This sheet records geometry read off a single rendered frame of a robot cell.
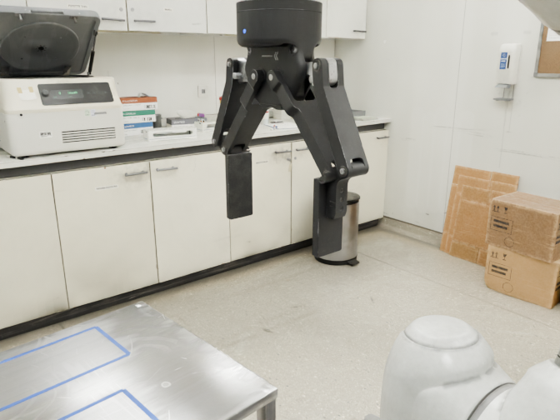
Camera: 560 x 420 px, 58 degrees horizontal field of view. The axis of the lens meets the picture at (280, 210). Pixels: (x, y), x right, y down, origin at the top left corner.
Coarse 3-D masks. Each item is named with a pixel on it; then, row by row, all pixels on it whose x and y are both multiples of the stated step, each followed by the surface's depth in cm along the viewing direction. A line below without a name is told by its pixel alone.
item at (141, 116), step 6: (126, 114) 302; (132, 114) 304; (138, 114) 307; (144, 114) 309; (150, 114) 311; (126, 120) 303; (132, 120) 305; (138, 120) 308; (144, 120) 310; (150, 120) 312
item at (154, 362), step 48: (48, 336) 101; (96, 336) 101; (144, 336) 101; (192, 336) 101; (0, 384) 86; (48, 384) 86; (96, 384) 86; (144, 384) 86; (192, 384) 86; (240, 384) 86
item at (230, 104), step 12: (228, 60) 49; (228, 72) 49; (228, 84) 50; (240, 84) 50; (228, 96) 50; (240, 96) 51; (228, 108) 51; (216, 120) 53; (228, 120) 52; (216, 132) 53; (216, 144) 54
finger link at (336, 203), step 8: (336, 168) 41; (360, 168) 40; (352, 176) 40; (328, 184) 42; (336, 184) 41; (344, 184) 42; (328, 192) 42; (336, 192) 41; (344, 192) 42; (328, 200) 42; (336, 200) 42; (344, 200) 42; (328, 208) 42; (336, 208) 42; (344, 208) 42; (328, 216) 43; (336, 216) 42
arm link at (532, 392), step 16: (528, 368) 65; (544, 368) 62; (512, 384) 69; (528, 384) 62; (544, 384) 60; (496, 400) 66; (512, 400) 63; (528, 400) 61; (544, 400) 59; (480, 416) 65; (496, 416) 64; (512, 416) 61; (528, 416) 60; (544, 416) 58
